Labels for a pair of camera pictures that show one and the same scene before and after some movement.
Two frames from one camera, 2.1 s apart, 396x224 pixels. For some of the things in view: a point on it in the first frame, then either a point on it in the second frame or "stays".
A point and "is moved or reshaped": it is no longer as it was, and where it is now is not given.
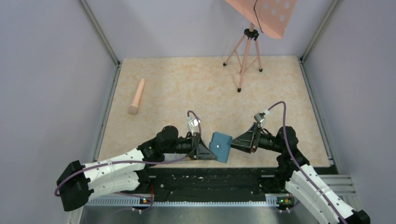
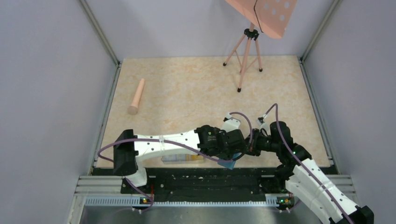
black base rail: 208,180 stays
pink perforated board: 273,17 stays
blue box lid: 220,144 is moved or reshaped
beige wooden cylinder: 133,108 stays
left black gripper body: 194,140 -> 225,154
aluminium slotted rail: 146,203 stays
